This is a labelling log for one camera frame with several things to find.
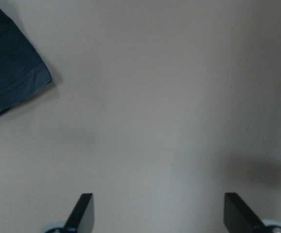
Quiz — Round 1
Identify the black t-shirt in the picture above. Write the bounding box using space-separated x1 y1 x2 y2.
0 9 52 116

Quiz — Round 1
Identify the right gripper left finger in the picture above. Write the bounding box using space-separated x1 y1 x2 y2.
63 193 94 233

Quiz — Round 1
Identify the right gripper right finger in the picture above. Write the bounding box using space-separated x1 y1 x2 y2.
224 193 264 233

